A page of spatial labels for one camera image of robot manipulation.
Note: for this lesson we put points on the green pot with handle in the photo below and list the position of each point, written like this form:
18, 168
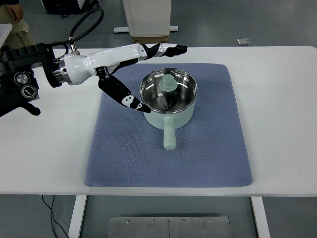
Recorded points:
169, 123

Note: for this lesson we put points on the cardboard box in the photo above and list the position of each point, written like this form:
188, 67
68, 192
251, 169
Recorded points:
152, 40

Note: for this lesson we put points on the right white table leg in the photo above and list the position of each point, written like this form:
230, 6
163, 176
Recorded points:
260, 217

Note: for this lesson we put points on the glass lid green knob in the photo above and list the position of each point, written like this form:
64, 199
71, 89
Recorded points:
168, 90

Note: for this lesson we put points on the white cabinet pedestal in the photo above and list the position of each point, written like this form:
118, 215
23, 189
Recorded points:
147, 18

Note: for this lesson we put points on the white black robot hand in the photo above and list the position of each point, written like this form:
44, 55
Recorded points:
76, 69

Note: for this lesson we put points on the blue quilted mat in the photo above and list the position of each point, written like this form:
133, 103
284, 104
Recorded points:
208, 151

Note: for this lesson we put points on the black equipment on floor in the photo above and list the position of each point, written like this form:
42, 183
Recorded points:
69, 6

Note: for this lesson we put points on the grey floor plate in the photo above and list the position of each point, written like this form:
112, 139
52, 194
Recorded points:
243, 41

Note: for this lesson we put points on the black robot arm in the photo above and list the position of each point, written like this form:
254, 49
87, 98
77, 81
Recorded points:
18, 85

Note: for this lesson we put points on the white table leg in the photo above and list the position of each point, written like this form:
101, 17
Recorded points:
260, 217
77, 216

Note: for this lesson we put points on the left white table leg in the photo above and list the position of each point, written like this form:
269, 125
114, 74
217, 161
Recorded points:
77, 216

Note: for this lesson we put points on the white side table corner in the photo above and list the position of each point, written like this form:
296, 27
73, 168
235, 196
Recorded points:
5, 30

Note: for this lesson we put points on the person in beige trousers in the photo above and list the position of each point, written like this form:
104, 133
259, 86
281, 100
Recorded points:
11, 12

